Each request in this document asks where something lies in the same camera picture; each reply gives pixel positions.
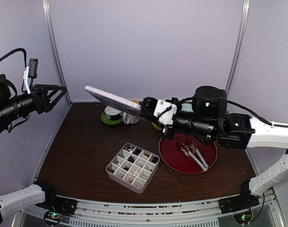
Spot lime green bowl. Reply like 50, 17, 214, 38
152, 122, 162, 131

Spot dark white-lined cup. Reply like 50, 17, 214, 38
104, 106, 122, 121

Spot green saucer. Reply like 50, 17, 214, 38
101, 112, 124, 125

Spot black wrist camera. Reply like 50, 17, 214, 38
21, 58, 38, 94

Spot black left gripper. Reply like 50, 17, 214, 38
0, 83, 68, 124

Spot pale blue ceramic bowl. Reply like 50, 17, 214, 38
181, 103, 193, 112

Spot white metal tongs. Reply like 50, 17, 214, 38
176, 136, 209, 172

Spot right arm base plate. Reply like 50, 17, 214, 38
218, 195, 259, 214

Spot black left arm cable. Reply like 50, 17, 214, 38
0, 48, 28, 69

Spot left aluminium frame post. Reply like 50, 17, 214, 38
42, 0, 72, 106

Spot bunny print tin lid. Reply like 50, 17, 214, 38
84, 85, 141, 117

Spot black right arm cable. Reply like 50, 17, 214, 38
226, 100, 274, 126

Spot white patterned mug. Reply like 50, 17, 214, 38
121, 99, 141, 124

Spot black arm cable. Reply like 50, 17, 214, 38
226, 100, 274, 126
0, 48, 28, 69

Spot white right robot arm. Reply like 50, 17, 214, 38
141, 86, 288, 209

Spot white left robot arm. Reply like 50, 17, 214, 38
0, 74, 67, 224

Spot right aluminium frame post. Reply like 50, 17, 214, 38
225, 0, 251, 97

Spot aluminium front rail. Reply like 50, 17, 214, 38
11, 195, 284, 227

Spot red round tray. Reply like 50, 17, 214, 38
159, 133, 218, 175

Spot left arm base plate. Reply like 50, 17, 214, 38
36, 196, 77, 215

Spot silver divided tin box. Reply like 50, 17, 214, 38
106, 143, 160, 193

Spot aluminium frame post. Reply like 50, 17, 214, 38
42, 0, 72, 106
225, 0, 251, 97

